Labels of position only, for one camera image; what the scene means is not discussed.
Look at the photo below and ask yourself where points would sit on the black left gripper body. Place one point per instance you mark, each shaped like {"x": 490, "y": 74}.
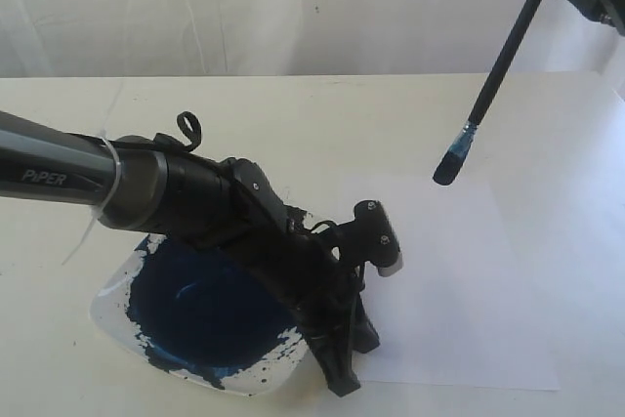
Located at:
{"x": 231, "y": 205}

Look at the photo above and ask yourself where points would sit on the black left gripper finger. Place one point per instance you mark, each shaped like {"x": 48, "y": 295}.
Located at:
{"x": 363, "y": 337}
{"x": 333, "y": 350}

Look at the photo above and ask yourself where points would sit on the black paintbrush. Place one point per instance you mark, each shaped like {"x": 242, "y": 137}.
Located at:
{"x": 455, "y": 156}

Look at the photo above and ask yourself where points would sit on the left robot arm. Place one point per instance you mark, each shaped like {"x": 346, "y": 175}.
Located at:
{"x": 41, "y": 163}

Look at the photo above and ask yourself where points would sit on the white paper sheet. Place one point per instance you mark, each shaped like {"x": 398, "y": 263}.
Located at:
{"x": 459, "y": 312}

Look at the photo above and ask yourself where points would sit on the white square paint plate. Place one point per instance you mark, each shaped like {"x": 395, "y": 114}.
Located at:
{"x": 199, "y": 317}

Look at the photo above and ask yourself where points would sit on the white zip tie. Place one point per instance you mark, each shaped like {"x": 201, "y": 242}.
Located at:
{"x": 96, "y": 212}

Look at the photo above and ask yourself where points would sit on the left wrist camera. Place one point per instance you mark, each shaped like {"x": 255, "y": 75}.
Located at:
{"x": 369, "y": 238}

